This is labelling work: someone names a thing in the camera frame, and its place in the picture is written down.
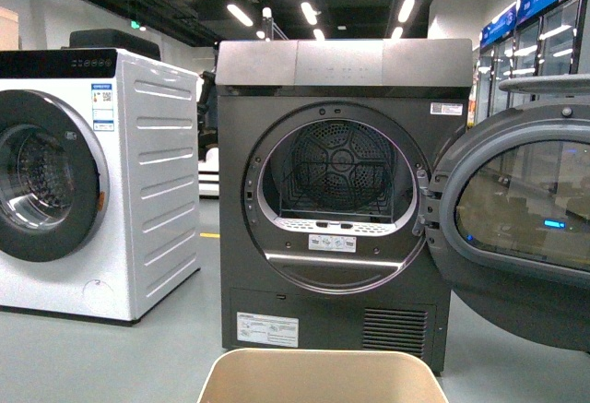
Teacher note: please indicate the beige plastic laundry hamper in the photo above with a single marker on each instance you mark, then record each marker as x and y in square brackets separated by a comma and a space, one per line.
[287, 375]

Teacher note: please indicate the grey round dryer door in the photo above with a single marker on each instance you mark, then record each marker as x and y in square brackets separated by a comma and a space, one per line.
[507, 214]

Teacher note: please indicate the dark grey clothes dryer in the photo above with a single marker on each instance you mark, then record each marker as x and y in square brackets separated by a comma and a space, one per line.
[326, 151]

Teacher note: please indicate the glass door display fridges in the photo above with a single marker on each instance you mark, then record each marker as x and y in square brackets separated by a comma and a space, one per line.
[530, 38]

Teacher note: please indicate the white front-load washing machine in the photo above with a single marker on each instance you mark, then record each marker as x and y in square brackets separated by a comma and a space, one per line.
[99, 182]

